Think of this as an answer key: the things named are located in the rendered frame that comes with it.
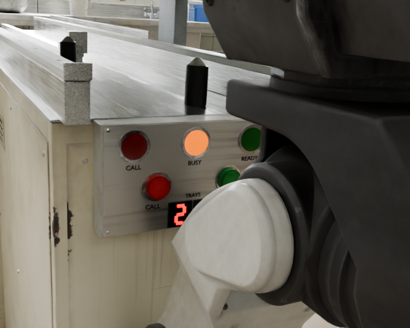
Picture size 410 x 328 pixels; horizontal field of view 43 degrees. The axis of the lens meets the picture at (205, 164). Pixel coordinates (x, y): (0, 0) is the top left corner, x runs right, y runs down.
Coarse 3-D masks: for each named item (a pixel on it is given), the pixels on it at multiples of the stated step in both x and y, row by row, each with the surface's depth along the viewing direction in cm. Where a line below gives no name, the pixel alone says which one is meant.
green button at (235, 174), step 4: (224, 172) 67; (228, 172) 67; (232, 172) 67; (236, 172) 68; (220, 176) 68; (224, 176) 67; (228, 176) 67; (232, 176) 68; (236, 176) 68; (220, 180) 67; (224, 180) 67; (228, 180) 67; (232, 180) 68; (236, 180) 68; (220, 184) 68; (224, 184) 67
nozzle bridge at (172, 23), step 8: (160, 0) 154; (168, 0) 149; (176, 0) 145; (184, 0) 146; (160, 8) 154; (168, 8) 149; (176, 8) 145; (184, 8) 146; (160, 16) 155; (168, 16) 150; (176, 16) 146; (184, 16) 147; (160, 24) 155; (168, 24) 150; (176, 24) 147; (184, 24) 148; (160, 32) 156; (168, 32) 150; (176, 32) 147; (184, 32) 148; (160, 40) 156; (168, 40) 151; (176, 40) 148; (184, 40) 149
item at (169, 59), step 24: (48, 24) 209; (72, 24) 177; (96, 48) 150; (120, 48) 130; (144, 48) 115; (168, 48) 103; (192, 48) 98; (168, 72) 104; (216, 72) 86; (240, 72) 80; (264, 72) 74
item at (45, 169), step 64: (0, 64) 107; (128, 64) 121; (0, 128) 109; (64, 128) 60; (0, 192) 120; (64, 192) 63; (64, 256) 65; (128, 256) 69; (64, 320) 67; (128, 320) 71
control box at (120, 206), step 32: (96, 128) 60; (128, 128) 60; (160, 128) 62; (192, 128) 64; (224, 128) 66; (96, 160) 61; (128, 160) 61; (160, 160) 63; (192, 160) 65; (224, 160) 68; (96, 192) 63; (128, 192) 63; (192, 192) 67; (96, 224) 64; (128, 224) 64; (160, 224) 66
